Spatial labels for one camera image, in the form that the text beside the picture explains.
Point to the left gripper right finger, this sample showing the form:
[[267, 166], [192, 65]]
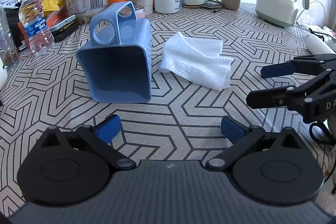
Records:
[[243, 139]]

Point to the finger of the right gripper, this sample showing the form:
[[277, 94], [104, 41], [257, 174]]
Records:
[[280, 69], [275, 97]]

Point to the white paper roll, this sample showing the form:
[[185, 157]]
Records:
[[316, 46]]

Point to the yellow snack packet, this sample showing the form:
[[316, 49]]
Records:
[[50, 6]]

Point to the white cleaning cloth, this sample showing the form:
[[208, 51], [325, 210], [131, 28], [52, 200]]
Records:
[[199, 61]]

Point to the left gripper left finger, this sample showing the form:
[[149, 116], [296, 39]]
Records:
[[99, 137]]

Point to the Aquafina water bottle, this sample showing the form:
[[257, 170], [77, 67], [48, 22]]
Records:
[[31, 16]]

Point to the black flat case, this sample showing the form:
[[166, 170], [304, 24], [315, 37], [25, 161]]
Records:
[[62, 34]]

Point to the blue plastic container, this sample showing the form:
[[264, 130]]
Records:
[[117, 59]]

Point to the silver blue phone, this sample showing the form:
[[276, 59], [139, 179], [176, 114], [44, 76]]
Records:
[[62, 23]]

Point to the pink compact case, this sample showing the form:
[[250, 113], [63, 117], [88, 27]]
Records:
[[139, 11]]

